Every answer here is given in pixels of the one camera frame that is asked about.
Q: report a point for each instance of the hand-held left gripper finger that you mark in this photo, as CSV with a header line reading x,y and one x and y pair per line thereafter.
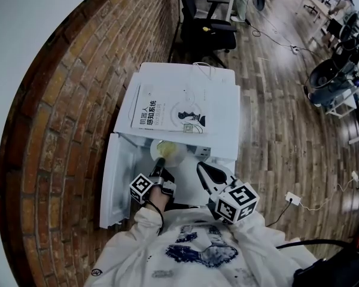
x,y
158,166

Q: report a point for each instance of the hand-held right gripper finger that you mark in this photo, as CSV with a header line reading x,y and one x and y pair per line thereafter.
x,y
204,179
227,173

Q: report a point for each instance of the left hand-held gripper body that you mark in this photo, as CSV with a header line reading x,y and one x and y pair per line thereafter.
x,y
167,184

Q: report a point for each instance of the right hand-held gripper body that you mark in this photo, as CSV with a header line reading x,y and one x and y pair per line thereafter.
x,y
236,203

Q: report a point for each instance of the yellow food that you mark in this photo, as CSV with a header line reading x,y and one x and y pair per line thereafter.
x,y
167,149

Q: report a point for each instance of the white round plate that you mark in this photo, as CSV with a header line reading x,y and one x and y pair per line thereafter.
x,y
176,158

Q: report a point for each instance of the white microwave oven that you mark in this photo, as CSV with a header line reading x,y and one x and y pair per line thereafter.
x,y
224,115

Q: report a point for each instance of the person's left forearm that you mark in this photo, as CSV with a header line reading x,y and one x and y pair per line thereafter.
x,y
146,224

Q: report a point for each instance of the person's right forearm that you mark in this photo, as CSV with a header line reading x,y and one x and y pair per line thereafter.
x,y
257,232

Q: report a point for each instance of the person's left hand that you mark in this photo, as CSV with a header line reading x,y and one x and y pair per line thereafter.
x,y
158,199

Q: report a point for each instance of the white power strip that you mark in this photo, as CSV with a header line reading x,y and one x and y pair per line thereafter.
x,y
294,49
293,198

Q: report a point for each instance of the white printed book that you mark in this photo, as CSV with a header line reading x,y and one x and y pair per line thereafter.
x,y
155,100

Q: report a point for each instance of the person's white printed sweatshirt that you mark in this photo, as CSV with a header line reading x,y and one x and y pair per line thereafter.
x,y
197,268

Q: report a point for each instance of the black bag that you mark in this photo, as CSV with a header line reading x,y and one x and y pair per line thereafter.
x,y
332,274

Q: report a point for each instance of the white charger plug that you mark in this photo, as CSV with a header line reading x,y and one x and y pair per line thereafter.
x,y
354,175

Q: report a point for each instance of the black office chair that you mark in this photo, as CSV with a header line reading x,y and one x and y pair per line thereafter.
x,y
215,37

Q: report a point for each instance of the white metal rack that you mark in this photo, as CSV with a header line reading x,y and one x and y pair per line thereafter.
x,y
347,107

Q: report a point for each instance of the small yellow object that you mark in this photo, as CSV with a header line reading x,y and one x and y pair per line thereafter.
x,y
206,28

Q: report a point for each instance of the wood-topped desk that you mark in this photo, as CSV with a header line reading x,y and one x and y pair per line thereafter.
x,y
317,3

